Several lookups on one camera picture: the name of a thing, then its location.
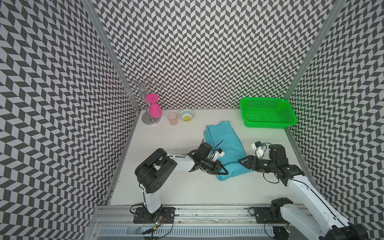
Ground yellow blue patterned bowl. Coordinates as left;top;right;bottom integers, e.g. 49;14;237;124
179;109;195;122

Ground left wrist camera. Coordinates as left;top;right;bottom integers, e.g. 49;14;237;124
213;148;225;162

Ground aluminium left corner post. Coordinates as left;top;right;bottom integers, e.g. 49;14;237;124
82;0;140;113

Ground turquoise long pants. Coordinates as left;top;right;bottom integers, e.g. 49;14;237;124
204;121;251;181

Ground green plastic basket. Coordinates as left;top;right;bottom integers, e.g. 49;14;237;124
240;98;298;129

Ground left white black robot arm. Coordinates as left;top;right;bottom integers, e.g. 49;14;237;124
135;142;229;215

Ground aluminium corner post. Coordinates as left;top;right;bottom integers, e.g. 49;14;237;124
284;0;347;101
82;0;140;113

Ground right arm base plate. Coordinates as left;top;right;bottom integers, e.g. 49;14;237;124
253;207;287;224

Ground right camera black cable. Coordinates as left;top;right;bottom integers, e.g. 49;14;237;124
262;171;281;185

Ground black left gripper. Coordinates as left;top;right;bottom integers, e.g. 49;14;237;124
200;156;229;174

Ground aluminium right corner post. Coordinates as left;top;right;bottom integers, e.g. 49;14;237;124
284;0;347;101

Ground pink ribbed glass tumbler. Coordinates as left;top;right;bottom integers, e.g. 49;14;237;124
168;112;179;126

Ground pink plastic wine glass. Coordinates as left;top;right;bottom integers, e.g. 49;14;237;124
146;94;162;118

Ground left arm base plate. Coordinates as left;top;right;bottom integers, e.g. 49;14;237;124
133;207;176;224

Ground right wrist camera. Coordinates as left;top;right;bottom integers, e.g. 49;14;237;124
251;141;267;158

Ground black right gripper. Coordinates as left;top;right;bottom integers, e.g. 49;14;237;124
237;154;276;172

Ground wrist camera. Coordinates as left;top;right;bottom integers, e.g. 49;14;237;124
251;141;267;158
213;148;225;162

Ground aluminium front frame rail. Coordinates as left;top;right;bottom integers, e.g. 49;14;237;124
83;203;331;240

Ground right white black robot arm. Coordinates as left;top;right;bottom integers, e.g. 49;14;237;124
238;145;369;240

